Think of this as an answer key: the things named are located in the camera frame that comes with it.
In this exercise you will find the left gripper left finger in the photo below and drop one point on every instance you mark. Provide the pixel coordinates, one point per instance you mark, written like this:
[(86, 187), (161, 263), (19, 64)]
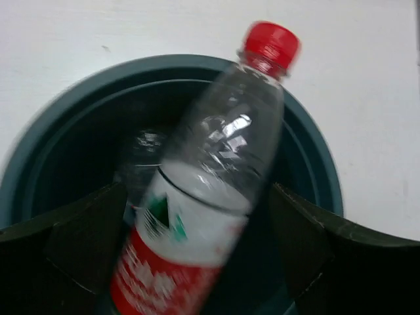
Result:
[(60, 262)]

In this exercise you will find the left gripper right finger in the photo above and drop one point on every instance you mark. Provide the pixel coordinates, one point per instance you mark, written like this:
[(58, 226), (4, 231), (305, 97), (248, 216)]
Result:
[(335, 266)]

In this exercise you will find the clear unlabeled plastic bottle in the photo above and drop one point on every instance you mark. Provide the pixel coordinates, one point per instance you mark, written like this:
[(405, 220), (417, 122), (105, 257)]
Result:
[(138, 159)]

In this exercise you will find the red label water bottle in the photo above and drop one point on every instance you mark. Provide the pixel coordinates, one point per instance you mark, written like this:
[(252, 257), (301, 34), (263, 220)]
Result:
[(208, 182)]

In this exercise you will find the dark green plastic bin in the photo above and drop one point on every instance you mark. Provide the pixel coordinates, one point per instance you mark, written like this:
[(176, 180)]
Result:
[(72, 149)]

